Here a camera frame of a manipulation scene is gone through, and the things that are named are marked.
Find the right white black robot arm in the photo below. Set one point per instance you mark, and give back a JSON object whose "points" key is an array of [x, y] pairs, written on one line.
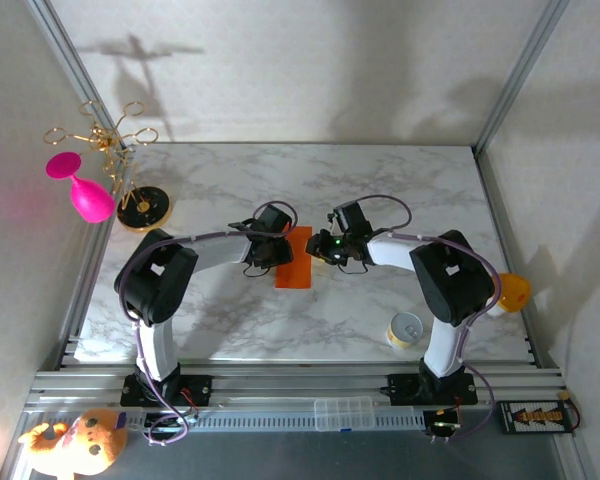
{"points": [[452, 285]]}

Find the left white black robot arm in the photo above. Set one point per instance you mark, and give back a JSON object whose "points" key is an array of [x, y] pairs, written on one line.
{"points": [[155, 285]]}

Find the yellow tin can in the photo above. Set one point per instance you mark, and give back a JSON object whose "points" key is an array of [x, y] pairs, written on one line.
{"points": [[405, 330]]}

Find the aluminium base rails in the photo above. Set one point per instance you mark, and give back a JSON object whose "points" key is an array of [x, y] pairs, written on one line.
{"points": [[290, 385]]}

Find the clear plastic organizer box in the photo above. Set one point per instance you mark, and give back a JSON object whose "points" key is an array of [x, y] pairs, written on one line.
{"points": [[345, 412]]}

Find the orange and white goblet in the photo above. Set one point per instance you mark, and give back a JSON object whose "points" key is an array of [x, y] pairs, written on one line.
{"points": [[515, 292]]}

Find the pink wine glass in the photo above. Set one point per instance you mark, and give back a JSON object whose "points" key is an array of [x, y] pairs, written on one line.
{"points": [[90, 197]]}

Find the orange plush toy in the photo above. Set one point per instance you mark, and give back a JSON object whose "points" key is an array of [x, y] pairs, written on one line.
{"points": [[90, 440]]}

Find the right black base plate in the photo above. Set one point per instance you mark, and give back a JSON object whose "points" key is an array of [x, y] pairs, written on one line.
{"points": [[400, 390]]}

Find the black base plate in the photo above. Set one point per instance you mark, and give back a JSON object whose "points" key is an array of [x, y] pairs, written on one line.
{"points": [[200, 390], [400, 390]]}

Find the aluminium side rail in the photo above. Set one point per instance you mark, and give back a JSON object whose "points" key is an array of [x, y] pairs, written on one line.
{"points": [[70, 352], [500, 225]]}

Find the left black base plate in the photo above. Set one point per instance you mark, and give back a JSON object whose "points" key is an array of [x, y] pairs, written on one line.
{"points": [[200, 390]]}

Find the aluminium corner post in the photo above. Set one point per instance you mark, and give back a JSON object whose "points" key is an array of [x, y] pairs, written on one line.
{"points": [[82, 75], [519, 75]]}

